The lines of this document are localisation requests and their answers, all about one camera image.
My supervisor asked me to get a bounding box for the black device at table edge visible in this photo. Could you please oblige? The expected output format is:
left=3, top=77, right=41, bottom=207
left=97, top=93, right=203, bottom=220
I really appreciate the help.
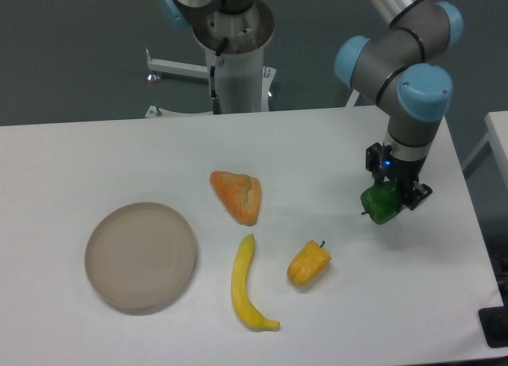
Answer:
left=478, top=306, right=507, bottom=349

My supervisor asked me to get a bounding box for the yellow bell pepper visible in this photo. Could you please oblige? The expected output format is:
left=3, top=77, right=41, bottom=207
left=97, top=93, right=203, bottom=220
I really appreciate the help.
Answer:
left=287, top=241, right=332, bottom=287

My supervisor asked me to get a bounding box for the black cable on pedestal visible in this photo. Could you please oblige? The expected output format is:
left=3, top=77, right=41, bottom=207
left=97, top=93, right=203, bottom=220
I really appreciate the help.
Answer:
left=209, top=36, right=229, bottom=115

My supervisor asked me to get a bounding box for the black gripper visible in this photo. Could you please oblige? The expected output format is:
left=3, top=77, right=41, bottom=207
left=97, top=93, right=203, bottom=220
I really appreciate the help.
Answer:
left=365, top=143, right=433, bottom=210

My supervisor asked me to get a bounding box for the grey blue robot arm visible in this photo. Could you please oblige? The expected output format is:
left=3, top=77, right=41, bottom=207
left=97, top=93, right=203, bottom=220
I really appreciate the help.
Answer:
left=159, top=0, right=464, bottom=209

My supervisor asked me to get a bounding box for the beige round plate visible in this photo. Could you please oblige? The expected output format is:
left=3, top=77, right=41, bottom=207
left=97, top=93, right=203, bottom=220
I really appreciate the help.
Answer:
left=84, top=202, right=198, bottom=315

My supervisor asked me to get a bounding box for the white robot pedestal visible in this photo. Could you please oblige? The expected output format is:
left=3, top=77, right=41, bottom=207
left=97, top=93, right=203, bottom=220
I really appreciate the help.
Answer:
left=146, top=0, right=276, bottom=114

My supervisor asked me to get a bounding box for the orange bread piece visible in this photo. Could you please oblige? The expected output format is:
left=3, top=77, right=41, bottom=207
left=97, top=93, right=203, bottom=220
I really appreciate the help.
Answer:
left=210, top=171, right=262, bottom=226

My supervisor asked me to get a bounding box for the yellow banana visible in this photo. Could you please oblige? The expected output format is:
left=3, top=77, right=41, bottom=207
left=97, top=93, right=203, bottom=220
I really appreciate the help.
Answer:
left=230, top=233, right=280, bottom=332

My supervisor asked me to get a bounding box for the green bell pepper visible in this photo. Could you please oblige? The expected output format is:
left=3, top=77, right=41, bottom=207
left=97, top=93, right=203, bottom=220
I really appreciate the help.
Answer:
left=360, top=181, right=402, bottom=225

